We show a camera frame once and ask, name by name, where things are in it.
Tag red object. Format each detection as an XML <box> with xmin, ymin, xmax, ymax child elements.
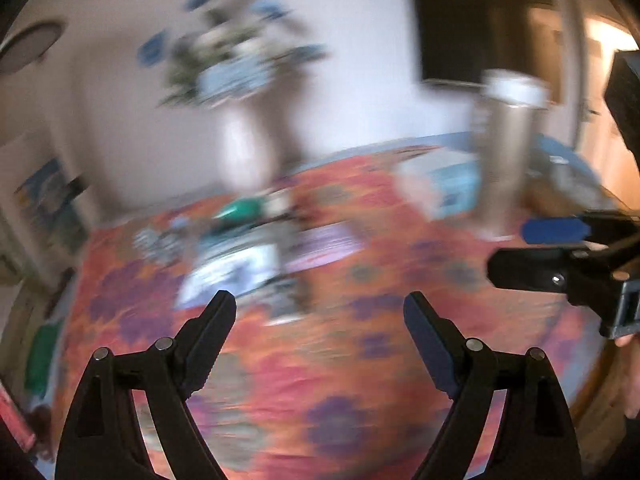
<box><xmin>0</xmin><ymin>382</ymin><xmax>36</xmax><ymax>453</ymax></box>

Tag purple booklet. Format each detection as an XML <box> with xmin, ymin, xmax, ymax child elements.
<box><xmin>287</xmin><ymin>222</ymin><xmax>366</xmax><ymax>268</ymax></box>

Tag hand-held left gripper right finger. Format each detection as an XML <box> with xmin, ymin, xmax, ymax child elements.
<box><xmin>403</xmin><ymin>291</ymin><xmax>583</xmax><ymax>480</ymax></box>

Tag round grey wall plate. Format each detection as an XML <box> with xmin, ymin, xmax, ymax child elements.
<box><xmin>0</xmin><ymin>21</ymin><xmax>66</xmax><ymax>75</ymax></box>

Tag floral orange tablecloth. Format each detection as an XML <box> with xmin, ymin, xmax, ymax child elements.
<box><xmin>50</xmin><ymin>145</ymin><xmax>616</xmax><ymax>480</ymax></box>

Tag white printed paper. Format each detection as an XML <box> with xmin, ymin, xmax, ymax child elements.
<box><xmin>175</xmin><ymin>245</ymin><xmax>281</xmax><ymax>311</ymax></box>

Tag person's right hand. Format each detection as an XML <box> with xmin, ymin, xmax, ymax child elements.
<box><xmin>614</xmin><ymin>332</ymin><xmax>640</xmax><ymax>418</ymax></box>

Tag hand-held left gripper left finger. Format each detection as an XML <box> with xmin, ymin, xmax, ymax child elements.
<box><xmin>54</xmin><ymin>289</ymin><xmax>238</xmax><ymax>480</ymax></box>

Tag black wall television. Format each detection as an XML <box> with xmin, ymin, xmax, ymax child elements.
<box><xmin>405</xmin><ymin>0</ymin><xmax>556</xmax><ymax>91</ymax></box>

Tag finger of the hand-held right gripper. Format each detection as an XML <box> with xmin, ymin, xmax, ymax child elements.
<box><xmin>520</xmin><ymin>210</ymin><xmax>636</xmax><ymax>249</ymax></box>
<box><xmin>487</xmin><ymin>246</ymin><xmax>632</xmax><ymax>322</ymax></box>

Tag grey patterned cloth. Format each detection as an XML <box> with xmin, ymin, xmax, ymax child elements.
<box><xmin>132</xmin><ymin>220</ymin><xmax>191</xmax><ymax>266</ymax></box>

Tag green object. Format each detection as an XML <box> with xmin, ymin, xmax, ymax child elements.
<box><xmin>215</xmin><ymin>197</ymin><xmax>266</xmax><ymax>223</ymax></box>

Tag blue artificial flowers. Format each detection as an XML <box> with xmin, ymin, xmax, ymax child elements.
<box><xmin>137</xmin><ymin>0</ymin><xmax>328</xmax><ymax>108</ymax></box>

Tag light blue box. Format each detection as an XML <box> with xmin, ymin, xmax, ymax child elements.
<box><xmin>397</xmin><ymin>152</ymin><xmax>481</xmax><ymax>218</ymax></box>

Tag beige cylinder with white lid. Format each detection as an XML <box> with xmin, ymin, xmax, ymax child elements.
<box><xmin>470</xmin><ymin>69</ymin><xmax>548</xmax><ymax>238</ymax></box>

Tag white vase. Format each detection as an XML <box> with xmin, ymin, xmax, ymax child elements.
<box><xmin>217</xmin><ymin>95</ymin><xmax>296</xmax><ymax>196</ymax></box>

